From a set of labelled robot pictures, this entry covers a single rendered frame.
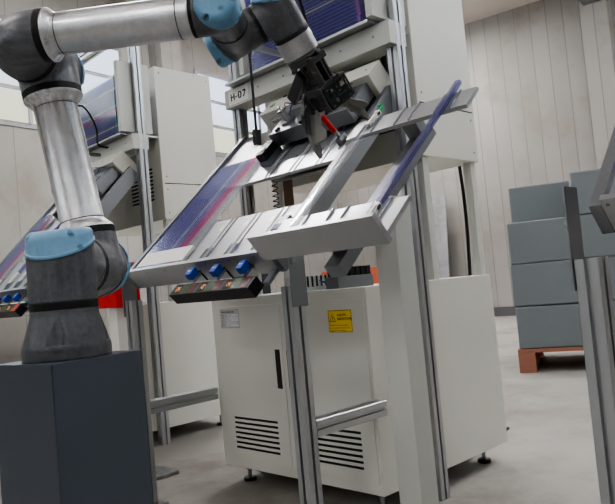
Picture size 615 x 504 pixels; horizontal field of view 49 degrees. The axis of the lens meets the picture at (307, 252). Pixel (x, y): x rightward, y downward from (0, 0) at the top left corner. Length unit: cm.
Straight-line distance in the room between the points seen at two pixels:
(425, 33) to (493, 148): 704
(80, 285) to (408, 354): 67
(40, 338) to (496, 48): 867
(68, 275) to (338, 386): 95
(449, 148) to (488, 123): 711
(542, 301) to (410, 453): 281
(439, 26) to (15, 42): 142
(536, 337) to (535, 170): 503
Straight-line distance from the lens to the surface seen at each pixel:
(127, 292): 220
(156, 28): 126
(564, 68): 914
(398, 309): 143
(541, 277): 418
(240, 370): 223
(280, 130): 212
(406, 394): 145
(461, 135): 230
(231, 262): 171
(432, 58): 225
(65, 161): 139
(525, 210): 459
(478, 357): 224
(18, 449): 126
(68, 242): 121
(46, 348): 120
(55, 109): 142
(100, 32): 129
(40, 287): 122
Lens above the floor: 64
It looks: 3 degrees up
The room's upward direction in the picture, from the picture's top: 5 degrees counter-clockwise
